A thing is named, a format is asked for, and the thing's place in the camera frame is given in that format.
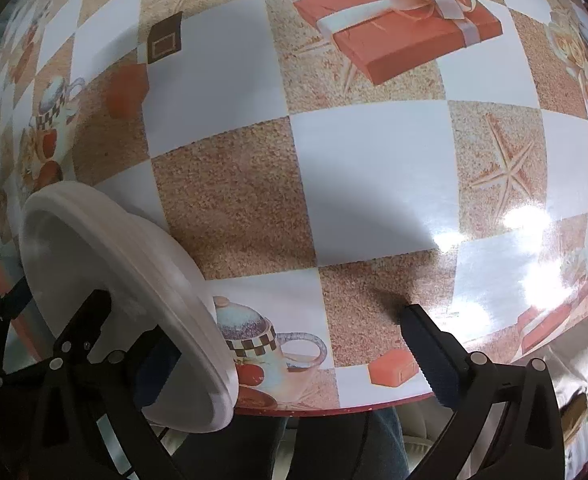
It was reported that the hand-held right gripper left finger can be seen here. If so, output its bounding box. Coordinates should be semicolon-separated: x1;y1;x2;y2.
26;289;185;480

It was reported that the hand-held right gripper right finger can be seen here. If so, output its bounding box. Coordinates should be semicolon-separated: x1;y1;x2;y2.
400;304;566;480

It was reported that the white round plate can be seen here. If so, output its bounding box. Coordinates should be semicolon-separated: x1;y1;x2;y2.
20;181;239;433

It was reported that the person's leg in jeans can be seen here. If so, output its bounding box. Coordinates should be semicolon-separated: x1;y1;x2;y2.
294;407;405;480

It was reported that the white cushion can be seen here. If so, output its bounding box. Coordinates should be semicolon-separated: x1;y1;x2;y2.
544;305;588;411

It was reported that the printed tablecloth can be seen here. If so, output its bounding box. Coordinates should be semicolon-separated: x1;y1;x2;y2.
0;0;588;416

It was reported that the black cable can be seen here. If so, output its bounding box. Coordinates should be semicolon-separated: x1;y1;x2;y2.
355;422;371;480

